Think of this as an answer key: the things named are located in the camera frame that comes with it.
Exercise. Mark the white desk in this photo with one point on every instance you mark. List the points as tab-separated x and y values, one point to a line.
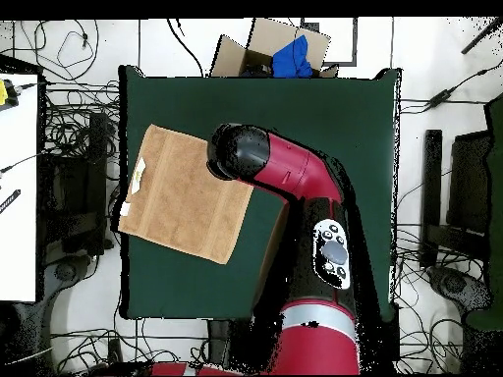
17	196

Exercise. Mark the black equipment box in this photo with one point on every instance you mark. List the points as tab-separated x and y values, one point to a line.
78	196

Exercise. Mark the yellow and black device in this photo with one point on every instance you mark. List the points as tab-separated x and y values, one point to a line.
3	92

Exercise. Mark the blue garment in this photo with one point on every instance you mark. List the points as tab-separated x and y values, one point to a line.
290	59

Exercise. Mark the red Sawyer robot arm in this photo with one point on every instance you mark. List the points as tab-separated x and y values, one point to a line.
294	169

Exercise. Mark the grey round floor base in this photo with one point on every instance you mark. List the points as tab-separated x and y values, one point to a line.
67	271

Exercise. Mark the open cardboard box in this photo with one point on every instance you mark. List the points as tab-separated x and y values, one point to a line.
271	35

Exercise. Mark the black upright bar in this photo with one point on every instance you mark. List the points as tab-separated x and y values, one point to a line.
432	176

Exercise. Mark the black rod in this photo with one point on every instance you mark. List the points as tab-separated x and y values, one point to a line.
483	35

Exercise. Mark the black strip tool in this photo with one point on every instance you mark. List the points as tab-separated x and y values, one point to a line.
10	201

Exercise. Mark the dark green table cloth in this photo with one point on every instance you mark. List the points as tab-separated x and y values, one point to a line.
334	118

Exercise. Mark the black power strip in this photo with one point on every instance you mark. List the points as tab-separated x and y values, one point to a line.
115	349

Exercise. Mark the tan terry towel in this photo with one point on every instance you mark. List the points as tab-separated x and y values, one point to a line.
184	200

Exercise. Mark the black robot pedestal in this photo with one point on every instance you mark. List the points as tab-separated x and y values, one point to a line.
220	341

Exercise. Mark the grey rectangular frame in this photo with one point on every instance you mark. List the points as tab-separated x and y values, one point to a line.
355	43

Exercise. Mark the black power adapter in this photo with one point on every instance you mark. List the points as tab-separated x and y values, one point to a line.
440	98

